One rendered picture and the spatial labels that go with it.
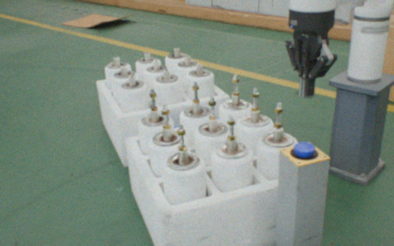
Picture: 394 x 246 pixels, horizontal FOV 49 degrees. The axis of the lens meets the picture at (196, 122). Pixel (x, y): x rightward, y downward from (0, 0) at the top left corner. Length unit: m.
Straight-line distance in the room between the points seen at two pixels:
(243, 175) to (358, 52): 0.49
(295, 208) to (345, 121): 0.50
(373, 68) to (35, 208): 1.03
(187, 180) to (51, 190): 0.60
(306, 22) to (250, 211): 0.46
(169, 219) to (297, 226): 0.26
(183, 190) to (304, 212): 0.26
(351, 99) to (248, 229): 0.49
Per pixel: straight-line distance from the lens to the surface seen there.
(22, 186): 1.47
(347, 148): 1.35
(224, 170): 0.96
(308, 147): 0.85
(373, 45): 1.25
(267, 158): 1.01
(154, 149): 1.03
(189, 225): 0.95
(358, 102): 1.28
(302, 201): 0.87
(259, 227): 1.04
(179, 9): 3.70
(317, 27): 0.73
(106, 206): 1.29
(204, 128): 1.09
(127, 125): 1.39
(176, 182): 0.93
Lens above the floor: 0.73
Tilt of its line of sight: 25 degrees down
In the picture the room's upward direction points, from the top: 3 degrees counter-clockwise
